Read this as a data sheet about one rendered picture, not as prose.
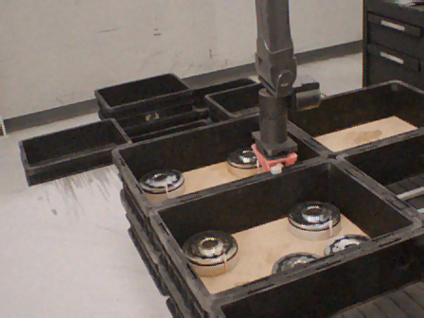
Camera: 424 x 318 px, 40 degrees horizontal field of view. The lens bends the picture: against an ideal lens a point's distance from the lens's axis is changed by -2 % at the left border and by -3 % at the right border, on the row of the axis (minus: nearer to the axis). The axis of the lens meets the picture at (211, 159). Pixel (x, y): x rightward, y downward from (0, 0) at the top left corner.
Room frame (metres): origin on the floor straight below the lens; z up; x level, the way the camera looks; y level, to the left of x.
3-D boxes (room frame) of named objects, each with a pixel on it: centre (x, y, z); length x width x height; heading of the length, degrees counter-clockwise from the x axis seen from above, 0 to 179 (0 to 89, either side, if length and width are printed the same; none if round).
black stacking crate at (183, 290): (0.88, -0.11, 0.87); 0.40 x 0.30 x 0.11; 109
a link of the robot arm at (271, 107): (1.13, -0.14, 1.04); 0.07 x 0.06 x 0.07; 111
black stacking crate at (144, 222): (1.16, -0.01, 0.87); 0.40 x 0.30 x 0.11; 109
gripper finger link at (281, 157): (1.12, -0.14, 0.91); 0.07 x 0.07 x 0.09; 14
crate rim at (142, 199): (1.16, -0.01, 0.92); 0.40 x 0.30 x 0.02; 109
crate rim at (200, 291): (0.88, -0.11, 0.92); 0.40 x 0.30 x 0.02; 109
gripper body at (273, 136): (1.13, -0.14, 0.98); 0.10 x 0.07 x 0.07; 14
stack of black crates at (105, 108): (2.59, 0.28, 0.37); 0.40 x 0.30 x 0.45; 110
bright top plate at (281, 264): (0.81, -0.13, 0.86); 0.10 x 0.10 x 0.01
